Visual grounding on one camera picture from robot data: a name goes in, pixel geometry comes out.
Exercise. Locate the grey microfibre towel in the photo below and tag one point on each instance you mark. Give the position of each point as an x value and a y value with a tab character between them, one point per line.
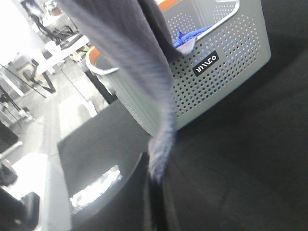
134	35

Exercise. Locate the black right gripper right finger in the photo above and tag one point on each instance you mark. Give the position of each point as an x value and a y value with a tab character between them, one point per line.
163	212

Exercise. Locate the blue towel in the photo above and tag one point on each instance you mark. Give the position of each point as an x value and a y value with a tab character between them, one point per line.
183	38

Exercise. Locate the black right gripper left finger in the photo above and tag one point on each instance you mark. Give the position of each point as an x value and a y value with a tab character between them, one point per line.
121	207

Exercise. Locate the grey perforated laundry basket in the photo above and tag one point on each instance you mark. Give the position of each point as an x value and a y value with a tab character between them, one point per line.
234	47

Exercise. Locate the left clear tape strip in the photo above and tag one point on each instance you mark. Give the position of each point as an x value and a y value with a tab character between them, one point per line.
92	192

